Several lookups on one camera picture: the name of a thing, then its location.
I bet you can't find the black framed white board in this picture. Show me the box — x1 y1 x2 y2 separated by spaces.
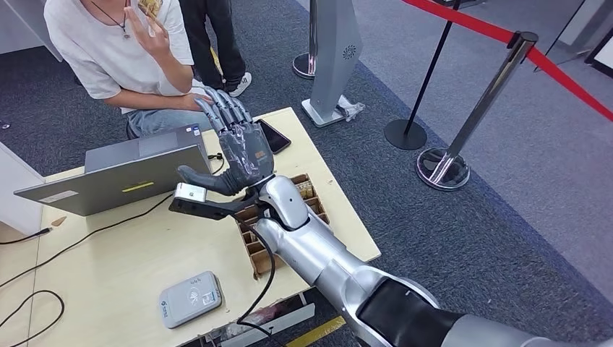
585 29 613 80

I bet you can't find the white cabinet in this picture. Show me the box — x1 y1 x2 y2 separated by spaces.
0 141 48 236

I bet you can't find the pink plastic wrapped bundle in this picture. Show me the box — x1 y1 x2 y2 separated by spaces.
225 306 280 340

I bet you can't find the grey partition panel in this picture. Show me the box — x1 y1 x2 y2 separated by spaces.
534 0 613 73

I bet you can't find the person's right hand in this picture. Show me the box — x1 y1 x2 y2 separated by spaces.
184 93 215 113

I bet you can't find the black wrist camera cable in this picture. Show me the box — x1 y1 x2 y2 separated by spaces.
232 215 288 347

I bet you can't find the crumpled clear plastic bag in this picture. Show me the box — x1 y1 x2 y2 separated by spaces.
337 95 366 123

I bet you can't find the black cord pendant necklace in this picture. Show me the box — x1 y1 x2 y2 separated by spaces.
88 0 131 40

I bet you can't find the chrome stanchion post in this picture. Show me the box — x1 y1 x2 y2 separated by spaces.
415 31 539 192

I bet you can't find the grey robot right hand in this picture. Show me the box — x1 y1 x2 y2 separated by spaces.
177 86 276 197

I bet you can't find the person's left hand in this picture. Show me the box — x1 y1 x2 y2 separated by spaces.
123 0 172 61

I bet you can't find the black looped cable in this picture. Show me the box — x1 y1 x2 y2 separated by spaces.
0 289 66 347

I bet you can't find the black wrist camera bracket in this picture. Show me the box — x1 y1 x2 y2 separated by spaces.
168 194 260 221

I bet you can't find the black laptop power cable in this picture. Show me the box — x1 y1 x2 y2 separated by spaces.
0 152 226 290

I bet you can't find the black smartphone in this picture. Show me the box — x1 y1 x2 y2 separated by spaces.
257 119 292 155

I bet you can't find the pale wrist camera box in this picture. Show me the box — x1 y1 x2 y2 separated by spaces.
173 182 207 203

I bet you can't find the red barrier belt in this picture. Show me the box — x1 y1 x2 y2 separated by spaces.
402 0 613 123

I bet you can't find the standing person in dark trousers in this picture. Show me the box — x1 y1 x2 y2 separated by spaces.
178 0 253 98

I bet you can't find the grey laptop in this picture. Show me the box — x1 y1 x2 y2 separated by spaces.
14 123 212 218

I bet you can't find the grey card reader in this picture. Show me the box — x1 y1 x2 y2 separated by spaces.
158 270 224 330

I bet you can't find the white shelf rail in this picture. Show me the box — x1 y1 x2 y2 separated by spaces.
220 303 317 347

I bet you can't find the black stanchion post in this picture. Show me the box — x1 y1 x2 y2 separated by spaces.
384 0 462 151

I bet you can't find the grey kiosk stand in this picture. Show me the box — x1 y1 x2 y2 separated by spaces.
301 0 364 129

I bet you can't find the chrome stanchion with round base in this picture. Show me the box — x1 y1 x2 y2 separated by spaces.
292 0 320 80

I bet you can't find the black cable with plug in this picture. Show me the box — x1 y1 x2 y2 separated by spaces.
0 228 53 246

